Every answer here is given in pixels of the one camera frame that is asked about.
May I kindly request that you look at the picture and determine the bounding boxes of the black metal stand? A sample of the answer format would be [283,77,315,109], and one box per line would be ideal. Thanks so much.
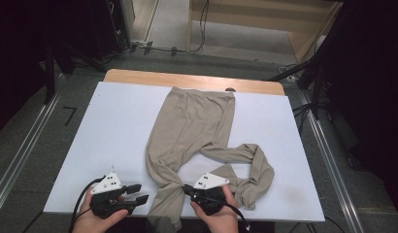
[42,40,58,105]

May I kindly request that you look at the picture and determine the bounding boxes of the person's left hand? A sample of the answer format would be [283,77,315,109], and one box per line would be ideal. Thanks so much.
[72,186,130,233]

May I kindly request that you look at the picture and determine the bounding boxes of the hand-held gripper cable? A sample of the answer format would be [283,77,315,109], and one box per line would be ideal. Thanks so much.
[200,195,252,232]
[68,176,106,233]

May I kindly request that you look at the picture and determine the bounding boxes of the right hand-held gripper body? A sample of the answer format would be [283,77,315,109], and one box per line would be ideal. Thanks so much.
[186,172,231,216]

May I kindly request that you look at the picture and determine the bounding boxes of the right hand-held gripper cable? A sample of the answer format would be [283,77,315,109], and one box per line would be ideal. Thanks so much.
[200,195,252,232]

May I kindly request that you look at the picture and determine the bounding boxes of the metal floor rail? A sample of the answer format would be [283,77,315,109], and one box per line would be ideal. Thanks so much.
[0,72,69,221]
[298,89,366,233]

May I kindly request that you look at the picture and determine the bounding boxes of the beige pants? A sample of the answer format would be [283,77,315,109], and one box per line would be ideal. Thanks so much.
[145,85,276,233]

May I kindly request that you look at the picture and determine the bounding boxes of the left hand-held gripper cable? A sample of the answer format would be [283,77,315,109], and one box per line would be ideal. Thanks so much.
[68,176,106,233]

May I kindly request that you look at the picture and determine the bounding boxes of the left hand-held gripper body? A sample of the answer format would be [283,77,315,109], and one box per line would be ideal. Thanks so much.
[88,171,139,220]

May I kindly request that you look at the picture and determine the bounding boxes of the black floor cables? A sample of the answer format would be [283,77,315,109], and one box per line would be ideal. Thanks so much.
[130,0,211,56]

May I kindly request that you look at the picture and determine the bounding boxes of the light wooden furniture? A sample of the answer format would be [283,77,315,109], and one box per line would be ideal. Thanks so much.
[186,0,345,63]

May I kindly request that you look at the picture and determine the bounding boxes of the person's right hand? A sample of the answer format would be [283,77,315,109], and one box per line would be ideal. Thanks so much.
[190,183,241,233]

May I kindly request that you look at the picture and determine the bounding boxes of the black tripod stand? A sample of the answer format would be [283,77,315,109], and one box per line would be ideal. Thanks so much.
[268,48,332,121]

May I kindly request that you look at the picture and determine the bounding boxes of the white table mat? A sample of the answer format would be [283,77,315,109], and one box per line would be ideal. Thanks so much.
[43,81,326,223]

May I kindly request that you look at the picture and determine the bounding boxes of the black cabinet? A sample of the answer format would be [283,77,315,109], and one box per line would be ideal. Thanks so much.
[85,0,133,62]

